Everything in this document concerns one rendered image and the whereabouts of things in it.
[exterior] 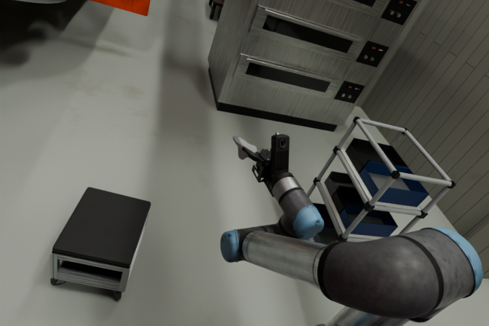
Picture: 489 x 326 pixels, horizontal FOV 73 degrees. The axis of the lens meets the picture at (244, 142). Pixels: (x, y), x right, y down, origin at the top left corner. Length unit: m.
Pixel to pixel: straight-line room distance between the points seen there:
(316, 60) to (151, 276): 2.43
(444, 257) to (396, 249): 0.08
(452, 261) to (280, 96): 3.02
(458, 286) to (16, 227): 2.05
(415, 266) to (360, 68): 3.24
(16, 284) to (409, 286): 1.81
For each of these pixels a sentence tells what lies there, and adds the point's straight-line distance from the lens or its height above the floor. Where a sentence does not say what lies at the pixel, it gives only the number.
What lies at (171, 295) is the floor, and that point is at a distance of 2.01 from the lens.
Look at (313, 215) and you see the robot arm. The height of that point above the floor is 1.25.
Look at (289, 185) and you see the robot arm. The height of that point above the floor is 1.25.
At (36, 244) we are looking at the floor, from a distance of 2.15.
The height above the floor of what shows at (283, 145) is 1.31.
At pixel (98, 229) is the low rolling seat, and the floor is 0.34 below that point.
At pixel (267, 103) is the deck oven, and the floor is 0.22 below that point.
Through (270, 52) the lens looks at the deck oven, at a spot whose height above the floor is 0.77.
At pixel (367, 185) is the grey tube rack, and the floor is 0.77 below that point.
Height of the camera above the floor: 1.77
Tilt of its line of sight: 34 degrees down
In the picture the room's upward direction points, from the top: 23 degrees clockwise
